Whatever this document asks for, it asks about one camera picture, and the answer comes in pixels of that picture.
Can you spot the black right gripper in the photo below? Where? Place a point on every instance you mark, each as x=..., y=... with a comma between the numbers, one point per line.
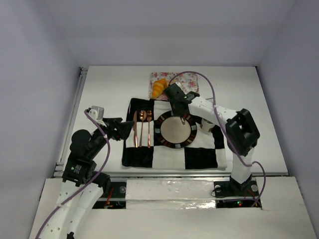
x=180, y=109

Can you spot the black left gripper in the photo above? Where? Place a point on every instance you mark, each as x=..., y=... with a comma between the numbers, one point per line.
x=113, y=127

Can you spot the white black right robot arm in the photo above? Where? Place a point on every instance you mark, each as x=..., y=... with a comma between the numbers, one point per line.
x=238, y=127

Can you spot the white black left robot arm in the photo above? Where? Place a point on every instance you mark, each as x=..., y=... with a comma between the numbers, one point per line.
x=82, y=185

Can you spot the copper knife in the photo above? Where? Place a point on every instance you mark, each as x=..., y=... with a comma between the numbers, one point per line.
x=135, y=129

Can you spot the dark rimmed beige plate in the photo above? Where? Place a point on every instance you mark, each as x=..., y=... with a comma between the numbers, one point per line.
x=172, y=132

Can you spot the floral rectangular tray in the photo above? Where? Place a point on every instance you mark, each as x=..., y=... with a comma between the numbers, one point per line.
x=189, y=82

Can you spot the orange croissant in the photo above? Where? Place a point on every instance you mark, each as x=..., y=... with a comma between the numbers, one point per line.
x=158, y=88

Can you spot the copper spoon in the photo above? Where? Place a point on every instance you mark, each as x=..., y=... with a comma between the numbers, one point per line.
x=143, y=116

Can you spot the silver metal cup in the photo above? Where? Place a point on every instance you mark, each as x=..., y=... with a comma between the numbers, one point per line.
x=206, y=125

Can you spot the copper fork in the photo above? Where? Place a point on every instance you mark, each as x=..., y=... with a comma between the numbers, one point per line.
x=149, y=119

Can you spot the black white checkered cloth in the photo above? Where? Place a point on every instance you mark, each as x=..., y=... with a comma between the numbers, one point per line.
x=206, y=152

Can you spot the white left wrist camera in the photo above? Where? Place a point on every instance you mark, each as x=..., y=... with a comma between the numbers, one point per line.
x=96, y=113

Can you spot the aluminium frame rail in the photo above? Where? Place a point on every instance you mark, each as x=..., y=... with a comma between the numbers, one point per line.
x=62, y=158

